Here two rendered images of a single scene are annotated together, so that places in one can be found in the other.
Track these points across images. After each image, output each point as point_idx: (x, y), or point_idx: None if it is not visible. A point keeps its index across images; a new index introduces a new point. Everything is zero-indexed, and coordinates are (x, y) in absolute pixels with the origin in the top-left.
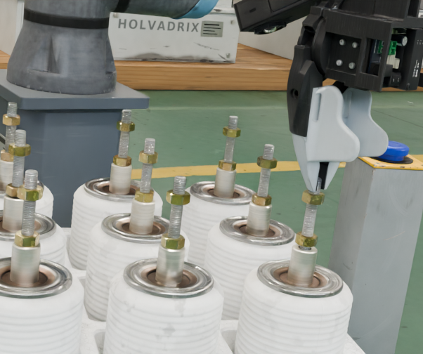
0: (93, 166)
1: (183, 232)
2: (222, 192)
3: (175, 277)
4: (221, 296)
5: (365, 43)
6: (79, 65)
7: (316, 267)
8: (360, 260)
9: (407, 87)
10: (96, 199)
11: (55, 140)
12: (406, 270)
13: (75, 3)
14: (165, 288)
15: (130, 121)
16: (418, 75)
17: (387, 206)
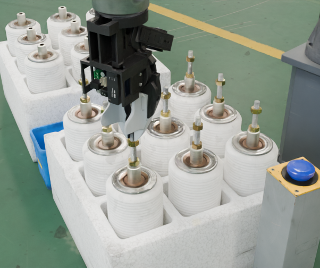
0: (319, 109)
1: (174, 140)
2: (246, 141)
3: (102, 143)
4: (105, 161)
5: (91, 67)
6: None
7: (151, 183)
8: (260, 223)
9: (108, 100)
10: (198, 111)
11: (299, 84)
12: (281, 253)
13: None
14: (93, 143)
15: (220, 80)
16: (116, 97)
17: (272, 201)
